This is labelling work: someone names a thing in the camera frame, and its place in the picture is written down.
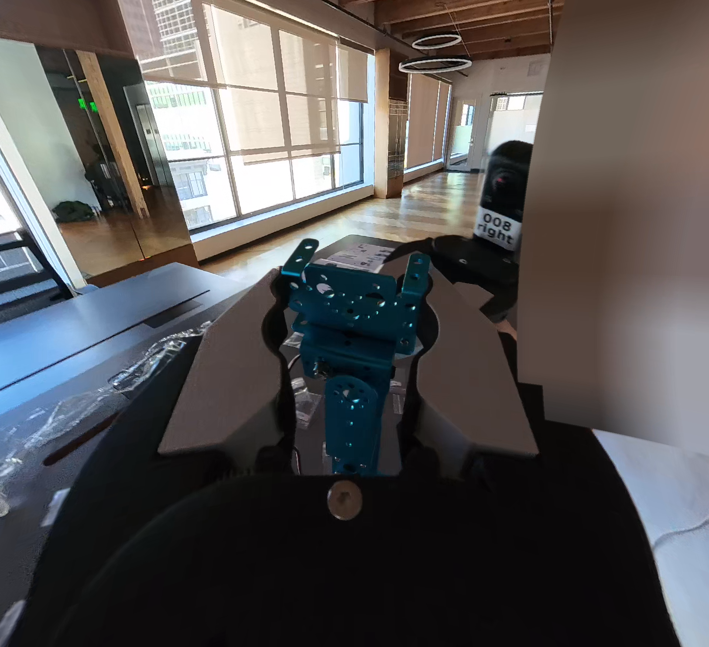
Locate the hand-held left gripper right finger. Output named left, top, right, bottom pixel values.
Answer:
left=411, top=268, right=540, bottom=458

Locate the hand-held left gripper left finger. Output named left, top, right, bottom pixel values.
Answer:
left=157, top=268, right=295, bottom=455

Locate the blue toy robot arm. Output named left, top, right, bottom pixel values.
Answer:
left=281, top=238, right=433, bottom=477

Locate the grey desk with slot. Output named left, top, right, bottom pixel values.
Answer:
left=0, top=262, right=246, bottom=416

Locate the dark grey desk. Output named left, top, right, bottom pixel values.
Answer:
left=0, top=234, right=444, bottom=634

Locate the printed instruction sheet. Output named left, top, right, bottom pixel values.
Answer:
left=324, top=243, right=402, bottom=275

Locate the crumpled clear plastic wrap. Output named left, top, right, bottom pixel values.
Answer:
left=0, top=325, right=212, bottom=517

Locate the white door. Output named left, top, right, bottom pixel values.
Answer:
left=450, top=98, right=478, bottom=162

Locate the smooth wooden pillar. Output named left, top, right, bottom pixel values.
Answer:
left=374, top=47, right=409, bottom=199

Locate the frosted glass partition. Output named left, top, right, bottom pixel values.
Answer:
left=489, top=92, right=545, bottom=152

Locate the large grid window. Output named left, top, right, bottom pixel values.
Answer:
left=108, top=0, right=373, bottom=231

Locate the narrow beige roller blind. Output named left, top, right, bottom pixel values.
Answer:
left=337, top=39, right=371, bottom=104

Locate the person's white shirt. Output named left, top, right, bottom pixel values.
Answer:
left=592, top=428, right=709, bottom=647

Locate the dark green bag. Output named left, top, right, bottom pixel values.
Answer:
left=51, top=200, right=96, bottom=223

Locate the dark elevator door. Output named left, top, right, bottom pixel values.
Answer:
left=123, top=85, right=177, bottom=188

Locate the rough wooden column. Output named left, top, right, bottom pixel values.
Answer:
left=76, top=51, right=151, bottom=220

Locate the large ring ceiling lamp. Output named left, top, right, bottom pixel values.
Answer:
left=398, top=56, right=473, bottom=74

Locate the large window with white frame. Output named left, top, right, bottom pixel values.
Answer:
left=0, top=116, right=86, bottom=293

